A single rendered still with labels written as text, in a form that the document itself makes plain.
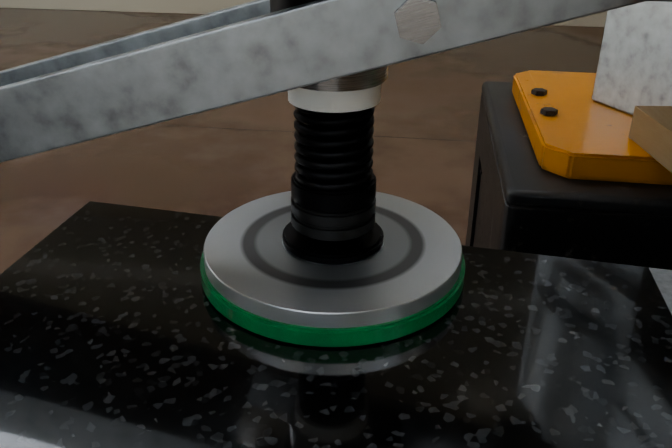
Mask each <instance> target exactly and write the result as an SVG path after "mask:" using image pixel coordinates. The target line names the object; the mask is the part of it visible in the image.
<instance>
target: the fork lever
mask: <svg viewBox="0 0 672 448"><path fill-rule="evenodd" d="M641 2H645V1H636V0H316V1H313V2H309V3H305V4H302V5H298V6H294V7H291V8H287V9H283V10H280V11H276V12H272V13H270V0H255V1H251V2H247V3H244V4H240V5H236V6H233V7H229V8H226V9H222V10H218V11H215V12H211V13H208V14H204V15H200V16H197V17H193V18H190V19H186V20H182V21H179V22H175V23H172V24H168V25H164V26H161V27H157V28H154V29H150V30H146V31H143V32H139V33H135V34H132V35H128V36H125V37H121V38H117V39H114V40H110V41H107V42H103V43H99V44H96V45H92V46H89V47H85V48H81V49H78V50H74V51H71V52H67V53H63V54H60V55H56V56H52V57H49V58H45V59H42V60H38V61H34V62H31V63H27V64H24V65H20V66H16V67H13V68H9V69H6V70H2V71H0V163H1V162H5V161H9V160H13V159H17V158H21V157H25V156H29V155H33V154H37V153H41V152H45V151H49V150H53V149H57V148H61V147H65V146H69V145H73V144H77V143H81V142H85V141H89V140H93V139H97V138H101V137H105V136H109V135H113V134H117V133H121V132H125V131H129V130H133V129H137V128H141V127H145V126H149V125H153V124H157V123H161V122H165V121H169V120H173V119H177V118H181V117H185V116H189V115H193V114H197V113H201V112H205V111H209V110H213V109H217V108H221V107H225V106H229V105H233V104H237V103H241V102H245V101H249V100H253V99H257V98H261V97H265V96H269V95H273V94H277V93H281V92H285V91H289V90H293V89H297V88H301V87H305V86H309V85H313V84H317V83H321V82H325V81H329V80H333V79H337V78H341V77H345V76H349V75H353V74H357V73H361V72H365V71H369V70H373V69H377V68H381V67H385V66H389V65H393V64H397V63H401V62H405V61H409V60H413V59H417V58H421V57H425V56H429V55H433V54H437V53H441V52H445V51H449V50H453V49H457V48H461V47H465V46H469V45H473V44H477V43H481V42H485V41H489V40H493V39H497V38H501V37H505V36H509V35H513V34H517V33H521V32H525V31H529V30H533V29H537V28H541V27H545V26H549V25H553V24H557V23H561V22H565V21H569V20H573V19H577V18H581V17H585V16H589V15H593V14H597V13H601V12H605V11H609V10H613V9H617V8H621V7H625V6H629V5H633V4H637V3H641Z"/></svg>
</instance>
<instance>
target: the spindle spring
mask: <svg viewBox="0 0 672 448"><path fill-rule="evenodd" d="M294 107H295V108H296V109H295V110H294V112H293V115H294V117H295V118H296V120H295V121H294V128H295V129H296V130H295V132H294V137H295V139H296V141H295V142H294V148H295V150H296V152H295V154H294V158H295V160H296V162H295V170H296V173H295V179H296V181H297V182H299V183H300V184H301V185H303V186H305V187H308V188H311V189H316V190H322V191H342V190H348V189H353V188H356V187H359V186H361V185H363V184H365V183H366V182H367V181H369V180H370V178H371V176H372V173H373V169H372V165H373V160H372V155H373V147H372V146H373V143H374V139H373V133H374V127H373V124H374V115H373V114H374V111H375V106H374V107H372V108H369V109H366V110H361V111H355V112H345V113H326V112H315V111H309V110H304V109H301V108H298V107H296V106H294ZM356 112H357V114H354V115H349V116H343V117H316V116H311V114H314V115H325V116H330V115H345V114H352V113H356ZM305 113H307V114H305ZM355 123H357V124H356V125H353V126H349V127H343V128H317V127H311V125H314V126H324V127H336V126H346V125H352V124H355ZM305 124H306V125H305ZM353 135H356V136H354V137H350V138H345V139H335V140H324V139H315V138H311V136H312V137H319V138H341V137H349V136H353ZM355 145H357V146H355ZM352 146H355V147H352ZM311 147H314V148H323V149H338V148H346V147H352V148H348V149H342V150H318V149H313V148H311ZM352 157H355V158H352ZM312 158H313V159H320V160H340V159H347V158H352V159H348V160H342V161H318V160H313V159H312ZM353 167H355V168H353ZM309 168H312V169H318V170H343V169H349V168H352V169H349V170H344V171H335V172H325V171H317V170H312V169H309ZM352 178H354V179H352ZM311 179H313V180H311ZM348 179H351V180H348ZM314 180H319V181H342V180H348V181H343V182H330V183H329V182H319V181H314Z"/></svg>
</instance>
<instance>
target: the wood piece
mask: <svg viewBox="0 0 672 448"><path fill-rule="evenodd" d="M629 138H630V139H631V140H633V141H634V142H635V143H636V144H637V145H639V146H640V147H641V148H642V149H643V150H644V151H646V152H647V153H648V154H649V155H650V156H652V157H653V158H654V159H655V160H656V161H658V162H659V163H660V164H661V165H662V166H663V167H665V168H666V169H667V170H668V171H669V172H671V173H672V106H635V108H634V113H633V118H632V123H631V127H630V132H629Z"/></svg>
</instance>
